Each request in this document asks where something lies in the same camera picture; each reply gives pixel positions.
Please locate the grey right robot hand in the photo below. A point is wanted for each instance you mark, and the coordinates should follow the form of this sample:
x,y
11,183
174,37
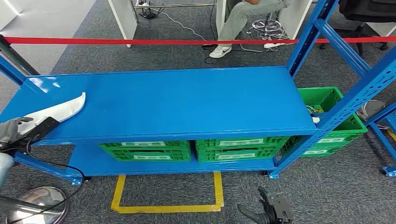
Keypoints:
x,y
260,218

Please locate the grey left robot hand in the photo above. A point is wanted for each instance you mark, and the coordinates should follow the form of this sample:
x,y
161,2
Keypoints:
x,y
7,131

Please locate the white curved car body part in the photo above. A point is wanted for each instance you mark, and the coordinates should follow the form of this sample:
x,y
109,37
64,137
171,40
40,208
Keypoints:
x,y
58,109

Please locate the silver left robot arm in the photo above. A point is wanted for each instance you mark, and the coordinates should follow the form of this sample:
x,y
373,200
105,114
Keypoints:
x,y
4,167

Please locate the chrome stanchion base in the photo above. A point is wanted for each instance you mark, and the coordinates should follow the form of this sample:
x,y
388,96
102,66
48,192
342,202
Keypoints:
x,y
46,193
369,109

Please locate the green plastic crate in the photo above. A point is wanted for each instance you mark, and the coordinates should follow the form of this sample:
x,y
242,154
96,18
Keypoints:
x,y
204,156
173,151
355,128

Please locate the red barrier tape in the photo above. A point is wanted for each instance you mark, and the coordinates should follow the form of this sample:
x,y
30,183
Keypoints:
x,y
123,40

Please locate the white power strip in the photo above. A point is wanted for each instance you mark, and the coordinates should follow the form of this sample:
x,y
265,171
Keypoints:
x,y
272,45

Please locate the chrome stool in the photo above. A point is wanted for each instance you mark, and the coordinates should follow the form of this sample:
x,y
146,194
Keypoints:
x,y
266,26

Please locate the person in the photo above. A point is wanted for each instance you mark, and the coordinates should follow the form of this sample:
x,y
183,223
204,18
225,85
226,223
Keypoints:
x,y
235,18

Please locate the black office chair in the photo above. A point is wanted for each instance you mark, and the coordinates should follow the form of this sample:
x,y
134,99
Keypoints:
x,y
365,9

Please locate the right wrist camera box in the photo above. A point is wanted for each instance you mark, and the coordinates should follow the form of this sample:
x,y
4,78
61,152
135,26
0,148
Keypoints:
x,y
281,207

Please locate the dark stanchion post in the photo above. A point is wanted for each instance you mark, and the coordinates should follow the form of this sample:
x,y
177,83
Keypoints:
x,y
17,57

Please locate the steel table frame bar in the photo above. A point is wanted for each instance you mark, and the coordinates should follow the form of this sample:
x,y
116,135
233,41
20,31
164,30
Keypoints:
x,y
173,5

